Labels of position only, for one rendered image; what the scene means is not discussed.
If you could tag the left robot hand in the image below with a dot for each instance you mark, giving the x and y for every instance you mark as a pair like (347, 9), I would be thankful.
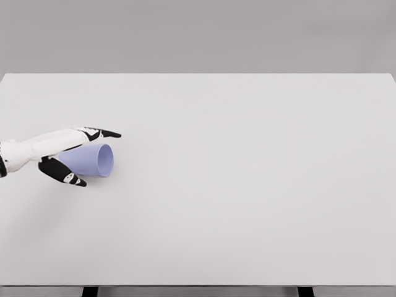
(55, 143)

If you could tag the light blue plastic cup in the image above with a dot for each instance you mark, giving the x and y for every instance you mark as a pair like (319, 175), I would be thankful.
(88, 159)

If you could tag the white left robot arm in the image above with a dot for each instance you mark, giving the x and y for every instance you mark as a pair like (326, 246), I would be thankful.
(14, 154)

